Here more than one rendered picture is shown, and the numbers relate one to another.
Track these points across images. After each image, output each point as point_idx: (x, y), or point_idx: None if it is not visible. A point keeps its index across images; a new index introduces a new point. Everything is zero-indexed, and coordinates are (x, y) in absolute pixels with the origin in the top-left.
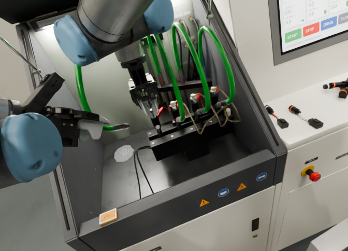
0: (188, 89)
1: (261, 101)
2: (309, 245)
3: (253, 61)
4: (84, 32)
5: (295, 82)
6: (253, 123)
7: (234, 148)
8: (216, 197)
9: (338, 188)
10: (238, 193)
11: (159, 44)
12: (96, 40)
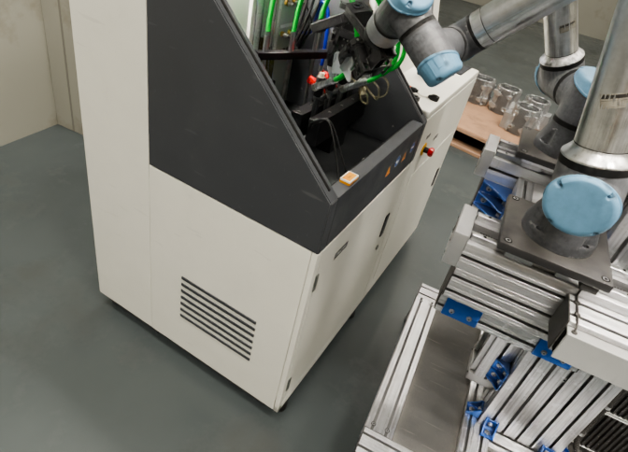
0: (278, 68)
1: (404, 75)
2: (483, 152)
3: None
4: None
5: None
6: (396, 97)
7: (361, 137)
8: (392, 167)
9: (421, 183)
10: (399, 166)
11: None
12: None
